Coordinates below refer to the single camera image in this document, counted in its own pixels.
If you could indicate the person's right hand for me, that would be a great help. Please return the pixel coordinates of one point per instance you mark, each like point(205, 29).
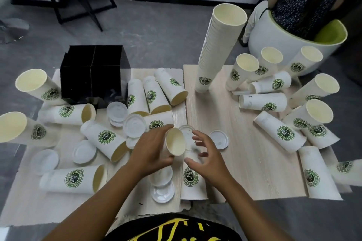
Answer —
point(213, 164)

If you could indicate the person's left hand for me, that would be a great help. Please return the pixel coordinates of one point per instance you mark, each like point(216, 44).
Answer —
point(148, 153)

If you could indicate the person's right thumb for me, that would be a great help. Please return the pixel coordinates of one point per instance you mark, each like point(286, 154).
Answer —
point(193, 164)

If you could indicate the person's left thumb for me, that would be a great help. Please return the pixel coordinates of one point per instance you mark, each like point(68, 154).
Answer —
point(168, 160)

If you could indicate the cream-lined white drinking cup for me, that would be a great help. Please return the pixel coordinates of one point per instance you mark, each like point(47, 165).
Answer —
point(175, 143)

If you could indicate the person's left forearm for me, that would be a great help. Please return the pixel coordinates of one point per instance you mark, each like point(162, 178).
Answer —
point(99, 207)

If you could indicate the person's right forearm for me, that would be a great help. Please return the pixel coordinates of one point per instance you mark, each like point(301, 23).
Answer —
point(249, 212)

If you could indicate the scatter of white plastic lids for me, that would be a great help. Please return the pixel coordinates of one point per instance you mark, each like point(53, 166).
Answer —
point(134, 125)

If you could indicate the black yellow printed shirt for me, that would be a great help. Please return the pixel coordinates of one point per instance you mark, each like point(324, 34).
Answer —
point(158, 226)

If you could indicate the scatter of logo paper cups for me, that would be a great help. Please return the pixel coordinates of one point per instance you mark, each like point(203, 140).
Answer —
point(104, 137)
point(282, 133)

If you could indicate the black cardboard divider box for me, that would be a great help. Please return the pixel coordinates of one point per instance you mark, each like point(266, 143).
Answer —
point(93, 71)

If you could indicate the tall stack of nested cups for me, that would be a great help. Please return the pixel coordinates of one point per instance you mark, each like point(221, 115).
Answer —
point(215, 48)

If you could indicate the white green tub chair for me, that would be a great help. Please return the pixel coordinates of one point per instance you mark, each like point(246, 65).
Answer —
point(271, 40)

